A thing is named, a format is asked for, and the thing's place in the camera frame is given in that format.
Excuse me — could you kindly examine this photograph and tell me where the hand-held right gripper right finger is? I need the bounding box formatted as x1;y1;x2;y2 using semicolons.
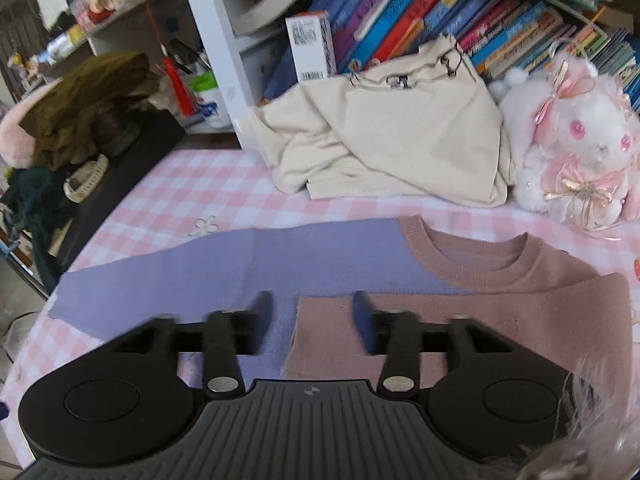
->
351;290;503;398

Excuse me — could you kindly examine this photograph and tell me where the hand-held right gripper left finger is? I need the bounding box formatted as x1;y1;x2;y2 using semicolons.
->
112;290;275;398

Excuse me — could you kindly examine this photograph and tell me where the purple and pink sweater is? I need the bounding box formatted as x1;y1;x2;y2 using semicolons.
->
47;214;635;403

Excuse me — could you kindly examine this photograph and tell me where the pink checked desk mat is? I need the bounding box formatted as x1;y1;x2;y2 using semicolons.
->
0;146;640;467

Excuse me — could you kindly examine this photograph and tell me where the cream tote bag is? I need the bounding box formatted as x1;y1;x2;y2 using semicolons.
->
246;34;515;209

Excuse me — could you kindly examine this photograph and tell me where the black flat board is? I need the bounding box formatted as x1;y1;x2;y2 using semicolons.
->
54;109;187;273

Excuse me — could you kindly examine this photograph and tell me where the white plastic bottle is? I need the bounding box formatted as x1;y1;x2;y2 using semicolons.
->
191;71;237;129

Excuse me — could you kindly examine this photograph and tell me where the cream wrist band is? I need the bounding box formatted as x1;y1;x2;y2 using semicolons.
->
63;153;110;205

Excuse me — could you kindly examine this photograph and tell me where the red hanging tassel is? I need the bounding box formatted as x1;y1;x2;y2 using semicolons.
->
143;0;195;117

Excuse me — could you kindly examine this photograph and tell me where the dark green cloth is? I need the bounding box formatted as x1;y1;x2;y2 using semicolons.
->
0;166;77;293

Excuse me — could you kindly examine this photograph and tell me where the fluffy grey sleeve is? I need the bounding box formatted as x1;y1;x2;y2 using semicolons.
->
515;347;640;480

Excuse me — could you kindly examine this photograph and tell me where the white pink plush bunny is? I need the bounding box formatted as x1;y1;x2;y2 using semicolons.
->
487;51;640;234

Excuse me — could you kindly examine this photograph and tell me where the white cardboard box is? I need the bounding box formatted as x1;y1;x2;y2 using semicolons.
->
285;10;337;84

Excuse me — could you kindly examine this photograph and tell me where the olive green cloth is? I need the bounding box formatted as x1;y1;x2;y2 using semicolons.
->
19;51;162;172

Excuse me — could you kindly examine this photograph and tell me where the white shelf unit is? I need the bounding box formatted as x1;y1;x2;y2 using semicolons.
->
40;0;331;151

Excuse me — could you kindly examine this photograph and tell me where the pink fluffy plush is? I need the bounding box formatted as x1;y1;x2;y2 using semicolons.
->
0;84;57;169

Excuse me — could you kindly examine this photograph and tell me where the row of colourful books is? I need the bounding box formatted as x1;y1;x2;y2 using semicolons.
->
262;0;640;113

